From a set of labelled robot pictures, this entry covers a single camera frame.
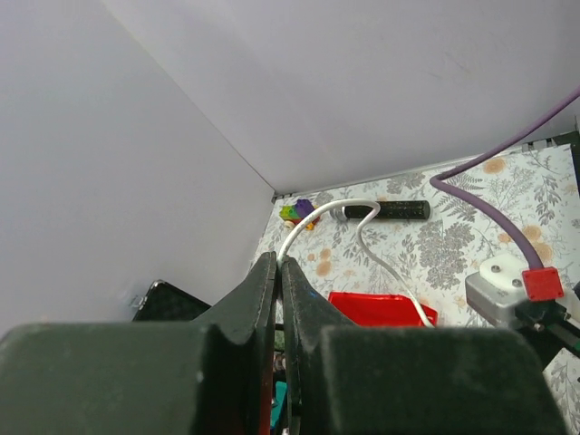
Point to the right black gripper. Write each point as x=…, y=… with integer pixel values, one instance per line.
x=546, y=327

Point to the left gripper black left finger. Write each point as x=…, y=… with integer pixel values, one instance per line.
x=234, y=367

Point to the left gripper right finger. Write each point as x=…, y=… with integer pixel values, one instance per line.
x=320, y=359

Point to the red plastic compartment tray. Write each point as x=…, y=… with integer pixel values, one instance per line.
x=376, y=310

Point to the black poker chip case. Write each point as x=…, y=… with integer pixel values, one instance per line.
x=165, y=302

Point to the colourful toy block figure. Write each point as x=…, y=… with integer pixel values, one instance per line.
x=294, y=214

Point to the floral patterned table mat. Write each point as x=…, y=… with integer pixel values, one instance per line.
x=536, y=189

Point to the black handheld microphone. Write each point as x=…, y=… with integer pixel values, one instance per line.
x=389, y=210

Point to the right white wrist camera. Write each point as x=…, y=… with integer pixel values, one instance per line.
x=499, y=287

